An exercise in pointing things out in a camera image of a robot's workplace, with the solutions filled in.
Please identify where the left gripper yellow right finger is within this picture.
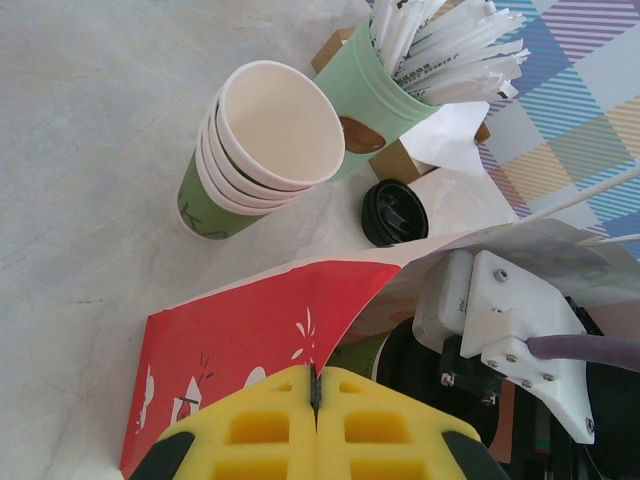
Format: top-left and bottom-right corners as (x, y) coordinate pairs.
(317, 367), (509, 480)

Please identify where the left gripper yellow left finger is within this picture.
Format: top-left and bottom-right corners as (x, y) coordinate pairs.
(134, 364), (319, 480)

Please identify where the red and white paper bag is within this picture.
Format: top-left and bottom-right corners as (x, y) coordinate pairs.
(118, 164), (640, 480)

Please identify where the black plastic cup lid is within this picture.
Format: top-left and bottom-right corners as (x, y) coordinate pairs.
(360, 179), (430, 247)

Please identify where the white paper napkin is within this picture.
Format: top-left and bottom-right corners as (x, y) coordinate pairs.
(399, 101), (491, 177)

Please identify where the mint green holder cup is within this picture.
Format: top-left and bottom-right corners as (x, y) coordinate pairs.
(313, 12), (442, 184)

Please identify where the white wrapped straw packet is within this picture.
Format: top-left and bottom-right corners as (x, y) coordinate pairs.
(372, 0), (401, 56)
(394, 0), (446, 51)
(399, 37), (526, 96)
(414, 0), (496, 66)
(409, 9), (526, 76)
(404, 69), (519, 104)

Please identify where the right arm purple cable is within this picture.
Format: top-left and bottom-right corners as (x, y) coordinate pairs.
(528, 333), (640, 375)

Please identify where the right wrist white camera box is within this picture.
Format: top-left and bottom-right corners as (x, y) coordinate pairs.
(412, 248), (597, 446)

